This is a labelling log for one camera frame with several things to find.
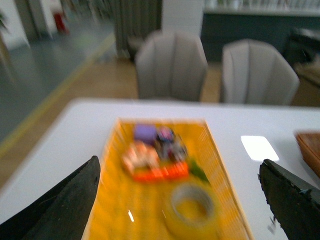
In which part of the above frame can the orange toy carrot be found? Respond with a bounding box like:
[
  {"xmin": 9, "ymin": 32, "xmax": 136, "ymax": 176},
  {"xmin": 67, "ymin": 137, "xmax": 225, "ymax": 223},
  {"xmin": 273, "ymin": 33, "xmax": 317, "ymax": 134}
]
[{"xmin": 132, "ymin": 159, "xmax": 210, "ymax": 183}]

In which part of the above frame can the left grey chair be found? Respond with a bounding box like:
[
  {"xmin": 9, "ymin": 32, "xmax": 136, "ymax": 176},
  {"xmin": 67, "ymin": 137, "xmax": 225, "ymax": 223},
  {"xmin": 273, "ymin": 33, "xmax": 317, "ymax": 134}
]
[{"xmin": 135, "ymin": 30, "xmax": 208, "ymax": 102}]

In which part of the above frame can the right grey chair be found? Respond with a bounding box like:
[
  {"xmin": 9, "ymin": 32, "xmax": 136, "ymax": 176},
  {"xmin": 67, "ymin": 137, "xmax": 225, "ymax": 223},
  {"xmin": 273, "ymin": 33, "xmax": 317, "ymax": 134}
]
[{"xmin": 219, "ymin": 39, "xmax": 300, "ymax": 106}]

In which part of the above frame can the toy croissant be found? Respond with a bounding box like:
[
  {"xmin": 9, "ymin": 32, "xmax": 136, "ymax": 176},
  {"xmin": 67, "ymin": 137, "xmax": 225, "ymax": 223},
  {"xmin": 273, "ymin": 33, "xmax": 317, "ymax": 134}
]
[{"xmin": 122, "ymin": 142, "xmax": 160, "ymax": 174}]

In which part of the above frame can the grey chair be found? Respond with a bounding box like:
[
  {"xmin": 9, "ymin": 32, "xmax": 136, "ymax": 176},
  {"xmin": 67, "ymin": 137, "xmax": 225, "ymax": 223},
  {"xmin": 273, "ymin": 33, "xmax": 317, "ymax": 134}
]
[
  {"xmin": 219, "ymin": 39, "xmax": 300, "ymax": 106},
  {"xmin": 135, "ymin": 30, "xmax": 208, "ymax": 102}
]

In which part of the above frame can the purple block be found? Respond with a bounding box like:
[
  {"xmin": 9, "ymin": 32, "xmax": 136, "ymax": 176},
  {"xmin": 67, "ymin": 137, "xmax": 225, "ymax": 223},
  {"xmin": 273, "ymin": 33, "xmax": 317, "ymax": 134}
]
[{"xmin": 133, "ymin": 124, "xmax": 157, "ymax": 146}]

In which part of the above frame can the yellow woven basket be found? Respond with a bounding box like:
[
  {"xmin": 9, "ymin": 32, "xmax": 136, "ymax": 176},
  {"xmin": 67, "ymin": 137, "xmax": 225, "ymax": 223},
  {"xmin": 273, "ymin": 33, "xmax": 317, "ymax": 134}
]
[{"xmin": 82, "ymin": 118, "xmax": 254, "ymax": 240}]

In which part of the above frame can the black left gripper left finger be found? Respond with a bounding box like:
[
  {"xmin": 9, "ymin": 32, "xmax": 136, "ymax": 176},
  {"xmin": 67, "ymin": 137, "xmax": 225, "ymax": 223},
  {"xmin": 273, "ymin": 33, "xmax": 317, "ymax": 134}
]
[{"xmin": 0, "ymin": 155, "xmax": 101, "ymax": 240}]

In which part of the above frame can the yellow tape roll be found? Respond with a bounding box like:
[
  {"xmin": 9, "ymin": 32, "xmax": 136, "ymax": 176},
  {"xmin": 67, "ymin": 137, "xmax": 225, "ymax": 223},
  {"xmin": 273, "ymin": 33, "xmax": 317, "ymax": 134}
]
[{"xmin": 162, "ymin": 183, "xmax": 221, "ymax": 240}]

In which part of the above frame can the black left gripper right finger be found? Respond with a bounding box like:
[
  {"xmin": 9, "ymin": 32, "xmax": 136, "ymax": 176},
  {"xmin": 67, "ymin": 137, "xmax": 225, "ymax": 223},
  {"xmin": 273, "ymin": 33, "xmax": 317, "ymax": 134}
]
[{"xmin": 258, "ymin": 159, "xmax": 320, "ymax": 240}]

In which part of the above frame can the grey toy dog figure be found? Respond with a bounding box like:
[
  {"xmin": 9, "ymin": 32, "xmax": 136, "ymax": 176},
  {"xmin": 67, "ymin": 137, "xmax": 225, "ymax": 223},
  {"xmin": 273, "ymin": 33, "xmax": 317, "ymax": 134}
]
[{"xmin": 162, "ymin": 141, "xmax": 188, "ymax": 162}]

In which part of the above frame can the brown wicker basket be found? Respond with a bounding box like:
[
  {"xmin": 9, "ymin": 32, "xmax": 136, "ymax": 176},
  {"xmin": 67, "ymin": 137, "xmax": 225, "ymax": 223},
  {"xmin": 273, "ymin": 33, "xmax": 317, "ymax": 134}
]
[{"xmin": 295, "ymin": 131, "xmax": 320, "ymax": 178}]

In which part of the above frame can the red fire extinguisher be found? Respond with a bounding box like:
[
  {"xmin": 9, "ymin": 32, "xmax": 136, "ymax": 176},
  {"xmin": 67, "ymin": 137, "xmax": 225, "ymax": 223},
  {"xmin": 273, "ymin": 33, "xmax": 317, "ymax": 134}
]
[{"xmin": 53, "ymin": 12, "xmax": 69, "ymax": 34}]

